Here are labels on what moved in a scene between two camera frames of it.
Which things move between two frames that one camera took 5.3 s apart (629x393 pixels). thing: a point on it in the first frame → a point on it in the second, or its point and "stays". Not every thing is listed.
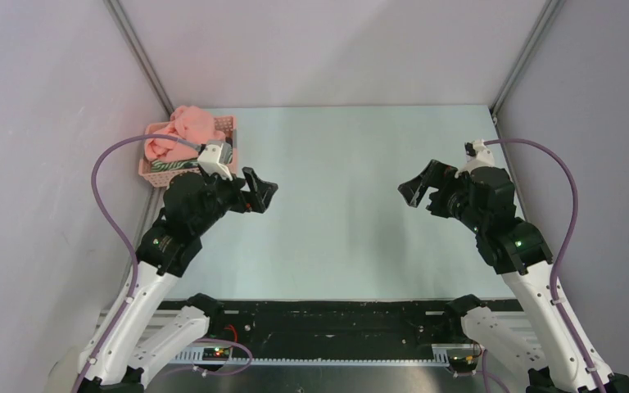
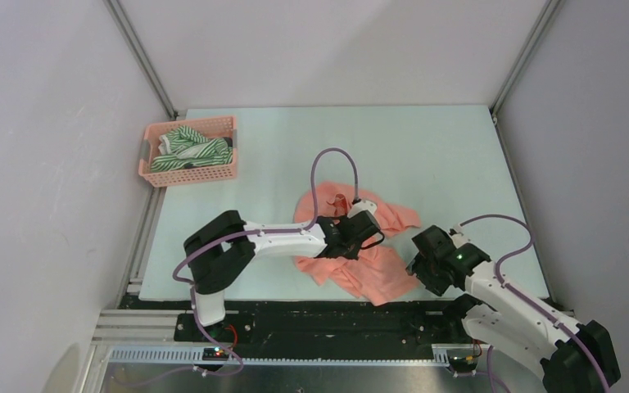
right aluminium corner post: (541, 24) stays
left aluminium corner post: (141, 53) stays
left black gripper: (243, 199) → (352, 254)
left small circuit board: (216, 354) stays
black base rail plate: (393, 325) stays
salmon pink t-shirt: (189, 124) → (381, 274)
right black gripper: (414, 190) → (418, 265)
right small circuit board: (463, 360) stays
